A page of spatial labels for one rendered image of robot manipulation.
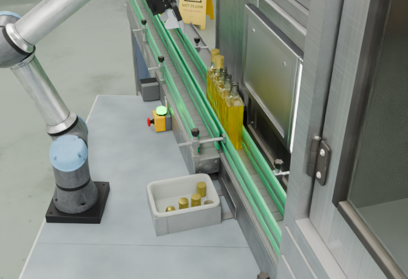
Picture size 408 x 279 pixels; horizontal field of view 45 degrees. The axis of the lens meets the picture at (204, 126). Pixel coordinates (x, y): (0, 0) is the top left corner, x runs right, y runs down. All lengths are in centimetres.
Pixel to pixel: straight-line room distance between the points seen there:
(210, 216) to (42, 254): 54
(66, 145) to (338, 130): 117
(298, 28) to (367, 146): 94
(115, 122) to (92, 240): 71
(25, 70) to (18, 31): 22
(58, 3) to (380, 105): 101
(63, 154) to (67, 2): 50
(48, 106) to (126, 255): 54
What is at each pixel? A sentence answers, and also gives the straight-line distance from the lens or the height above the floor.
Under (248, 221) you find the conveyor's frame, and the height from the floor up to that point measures 85.
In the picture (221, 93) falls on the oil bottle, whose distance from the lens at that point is 173.
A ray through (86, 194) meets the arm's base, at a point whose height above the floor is 84.
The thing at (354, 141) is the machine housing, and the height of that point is 161.
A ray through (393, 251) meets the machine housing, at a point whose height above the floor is 154.
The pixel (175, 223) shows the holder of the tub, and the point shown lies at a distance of 162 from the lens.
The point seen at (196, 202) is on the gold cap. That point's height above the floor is 80.
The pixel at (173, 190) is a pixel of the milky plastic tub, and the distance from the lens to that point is 174.
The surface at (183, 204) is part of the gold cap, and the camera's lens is 166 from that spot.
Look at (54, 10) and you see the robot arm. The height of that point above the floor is 148.
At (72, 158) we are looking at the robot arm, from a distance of 160.
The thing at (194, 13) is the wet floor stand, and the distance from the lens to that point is 512.
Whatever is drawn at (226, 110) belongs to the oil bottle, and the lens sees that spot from 170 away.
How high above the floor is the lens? 193
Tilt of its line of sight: 33 degrees down
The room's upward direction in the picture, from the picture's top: straight up
